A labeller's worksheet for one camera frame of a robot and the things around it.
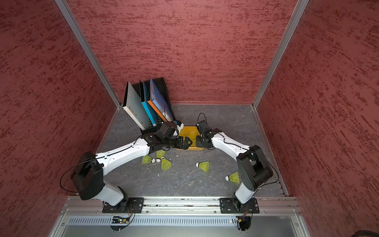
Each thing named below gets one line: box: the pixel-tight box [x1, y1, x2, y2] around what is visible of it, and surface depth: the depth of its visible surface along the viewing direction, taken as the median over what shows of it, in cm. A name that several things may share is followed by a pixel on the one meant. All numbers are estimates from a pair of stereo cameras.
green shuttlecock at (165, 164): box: [160, 156, 173, 171], surface depth 89 cm
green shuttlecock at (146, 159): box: [141, 155, 156, 165], surface depth 89 cm
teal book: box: [141, 80, 160, 127], surface depth 87 cm
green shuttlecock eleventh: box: [225, 171, 241, 185], surface depth 83 cm
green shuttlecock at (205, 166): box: [195, 160, 212, 173], surface depth 87 cm
